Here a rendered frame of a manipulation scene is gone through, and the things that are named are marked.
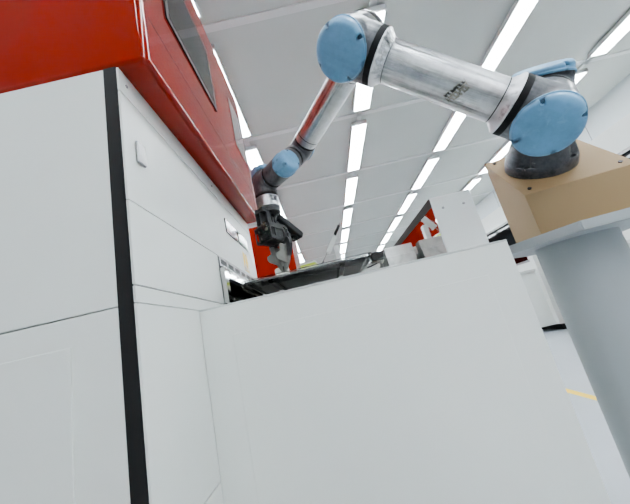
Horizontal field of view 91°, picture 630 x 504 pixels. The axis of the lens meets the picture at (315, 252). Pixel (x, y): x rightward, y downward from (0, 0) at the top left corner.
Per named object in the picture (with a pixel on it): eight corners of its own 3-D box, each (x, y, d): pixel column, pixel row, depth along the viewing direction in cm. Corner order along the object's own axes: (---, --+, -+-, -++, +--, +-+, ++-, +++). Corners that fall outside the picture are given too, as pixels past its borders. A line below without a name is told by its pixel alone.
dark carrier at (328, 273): (245, 284, 85) (245, 282, 85) (269, 296, 118) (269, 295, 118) (366, 256, 85) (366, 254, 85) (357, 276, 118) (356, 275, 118)
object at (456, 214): (449, 256, 67) (429, 197, 70) (397, 288, 120) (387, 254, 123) (491, 246, 67) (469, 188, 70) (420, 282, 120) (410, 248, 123)
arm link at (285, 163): (293, 139, 96) (274, 158, 104) (275, 153, 89) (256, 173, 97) (309, 159, 98) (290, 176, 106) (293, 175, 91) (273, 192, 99)
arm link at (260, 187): (257, 159, 99) (245, 173, 105) (264, 190, 96) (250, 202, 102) (278, 164, 104) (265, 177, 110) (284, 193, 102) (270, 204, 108)
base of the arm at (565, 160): (559, 145, 81) (561, 107, 76) (594, 165, 69) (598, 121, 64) (496, 163, 86) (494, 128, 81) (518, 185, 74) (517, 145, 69)
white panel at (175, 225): (118, 306, 42) (102, 69, 51) (258, 320, 121) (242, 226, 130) (140, 301, 42) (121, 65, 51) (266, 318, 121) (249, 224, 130)
